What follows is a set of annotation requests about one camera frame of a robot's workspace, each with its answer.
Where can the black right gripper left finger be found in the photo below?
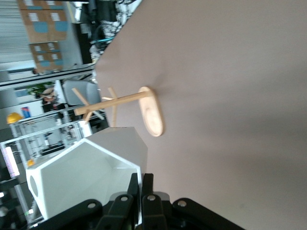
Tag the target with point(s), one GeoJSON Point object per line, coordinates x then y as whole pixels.
{"type": "Point", "coordinates": [120, 213]}

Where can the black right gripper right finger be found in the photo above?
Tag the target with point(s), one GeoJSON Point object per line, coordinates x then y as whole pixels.
{"type": "Point", "coordinates": [153, 213]}

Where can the white faceted cup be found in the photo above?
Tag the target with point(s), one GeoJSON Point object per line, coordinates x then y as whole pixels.
{"type": "Point", "coordinates": [72, 172]}

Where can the wooden cup rack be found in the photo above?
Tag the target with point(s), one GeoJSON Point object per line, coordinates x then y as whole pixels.
{"type": "Point", "coordinates": [153, 115]}

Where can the grey chair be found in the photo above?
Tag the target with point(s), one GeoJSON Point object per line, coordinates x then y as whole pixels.
{"type": "Point", "coordinates": [81, 92]}

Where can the blue and red box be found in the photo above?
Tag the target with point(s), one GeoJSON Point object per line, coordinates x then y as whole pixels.
{"type": "Point", "coordinates": [26, 112]}

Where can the brown table cover sheet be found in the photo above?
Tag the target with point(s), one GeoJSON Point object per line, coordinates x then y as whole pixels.
{"type": "Point", "coordinates": [227, 95]}

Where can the yellow hard hat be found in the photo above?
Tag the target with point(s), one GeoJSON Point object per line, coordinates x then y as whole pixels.
{"type": "Point", "coordinates": [14, 118]}

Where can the brown cardboard box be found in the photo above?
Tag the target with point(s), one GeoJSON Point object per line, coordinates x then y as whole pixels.
{"type": "Point", "coordinates": [45, 26]}
{"type": "Point", "coordinates": [46, 57]}

